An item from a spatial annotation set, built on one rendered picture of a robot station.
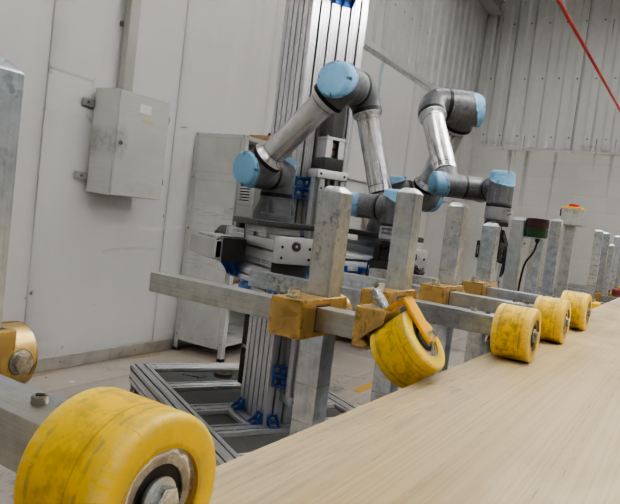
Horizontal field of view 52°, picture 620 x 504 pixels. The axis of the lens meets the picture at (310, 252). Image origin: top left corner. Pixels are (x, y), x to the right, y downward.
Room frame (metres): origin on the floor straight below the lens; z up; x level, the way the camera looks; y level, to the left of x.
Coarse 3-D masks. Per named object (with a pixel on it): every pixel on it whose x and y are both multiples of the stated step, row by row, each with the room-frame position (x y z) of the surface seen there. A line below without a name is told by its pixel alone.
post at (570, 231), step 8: (568, 232) 2.35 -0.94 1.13; (568, 240) 2.35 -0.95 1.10; (568, 248) 2.34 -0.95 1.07; (568, 256) 2.34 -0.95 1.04; (560, 264) 2.36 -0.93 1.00; (568, 264) 2.34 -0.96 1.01; (560, 272) 2.35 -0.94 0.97; (568, 272) 2.34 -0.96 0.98; (560, 280) 2.35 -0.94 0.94; (568, 280) 2.36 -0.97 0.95; (560, 288) 2.35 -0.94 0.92; (560, 296) 2.35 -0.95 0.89
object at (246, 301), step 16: (160, 272) 0.98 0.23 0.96; (160, 288) 0.96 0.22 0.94; (176, 288) 0.94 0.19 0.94; (192, 288) 0.92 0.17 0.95; (208, 288) 0.91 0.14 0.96; (224, 288) 0.89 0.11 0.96; (240, 288) 0.90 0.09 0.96; (208, 304) 0.90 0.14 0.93; (224, 304) 0.89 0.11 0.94; (240, 304) 0.87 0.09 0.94; (256, 304) 0.86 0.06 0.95; (320, 320) 0.80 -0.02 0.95; (336, 320) 0.79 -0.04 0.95; (352, 320) 0.78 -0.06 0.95
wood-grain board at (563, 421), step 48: (576, 336) 1.25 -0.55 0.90; (432, 384) 0.72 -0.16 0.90; (480, 384) 0.75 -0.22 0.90; (528, 384) 0.78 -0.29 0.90; (576, 384) 0.81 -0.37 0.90; (336, 432) 0.52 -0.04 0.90; (384, 432) 0.53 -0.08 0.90; (432, 432) 0.55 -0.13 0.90; (480, 432) 0.56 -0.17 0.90; (528, 432) 0.58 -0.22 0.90; (576, 432) 0.60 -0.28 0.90; (240, 480) 0.40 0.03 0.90; (288, 480) 0.41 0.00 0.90; (336, 480) 0.42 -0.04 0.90; (384, 480) 0.43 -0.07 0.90; (432, 480) 0.44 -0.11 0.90; (480, 480) 0.45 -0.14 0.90; (528, 480) 0.46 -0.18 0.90; (576, 480) 0.47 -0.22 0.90
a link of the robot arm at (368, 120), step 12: (372, 84) 2.03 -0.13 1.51; (372, 96) 2.04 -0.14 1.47; (360, 108) 2.04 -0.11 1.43; (372, 108) 2.04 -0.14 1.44; (360, 120) 2.05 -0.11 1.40; (372, 120) 2.04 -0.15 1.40; (360, 132) 2.06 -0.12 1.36; (372, 132) 2.03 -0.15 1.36; (372, 144) 2.03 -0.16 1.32; (372, 156) 2.02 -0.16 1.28; (384, 156) 2.03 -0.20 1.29; (372, 168) 2.02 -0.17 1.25; (384, 168) 2.02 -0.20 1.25; (372, 180) 2.02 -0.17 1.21; (384, 180) 2.01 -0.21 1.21; (372, 192) 2.01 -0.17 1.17
